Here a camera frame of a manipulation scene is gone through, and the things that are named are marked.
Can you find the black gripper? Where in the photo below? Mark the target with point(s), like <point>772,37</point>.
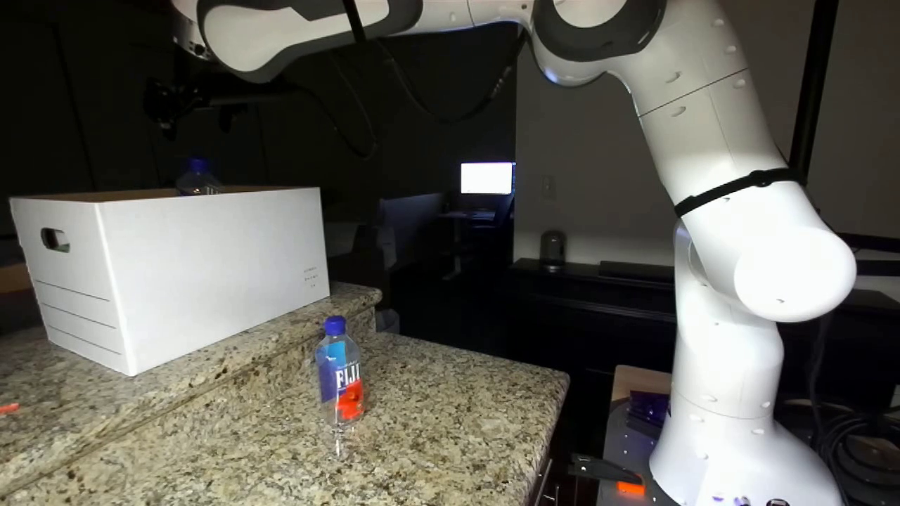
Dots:
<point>173,103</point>

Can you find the Fiji water bottle blue cap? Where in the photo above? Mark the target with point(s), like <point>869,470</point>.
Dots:
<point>339,384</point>

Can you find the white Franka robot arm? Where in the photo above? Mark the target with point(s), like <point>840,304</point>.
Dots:
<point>748,283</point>

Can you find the white cardboard box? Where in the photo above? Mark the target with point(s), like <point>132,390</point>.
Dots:
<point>198,272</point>

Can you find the open laptop lit screen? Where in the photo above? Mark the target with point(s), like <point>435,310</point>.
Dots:
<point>484,179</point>

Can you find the small dark speaker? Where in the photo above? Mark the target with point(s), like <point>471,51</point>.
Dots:
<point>551,251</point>

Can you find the black low cabinet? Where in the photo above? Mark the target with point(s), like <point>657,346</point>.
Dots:
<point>601,318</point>

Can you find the black vertical pole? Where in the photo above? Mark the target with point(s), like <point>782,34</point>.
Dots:
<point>814,86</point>

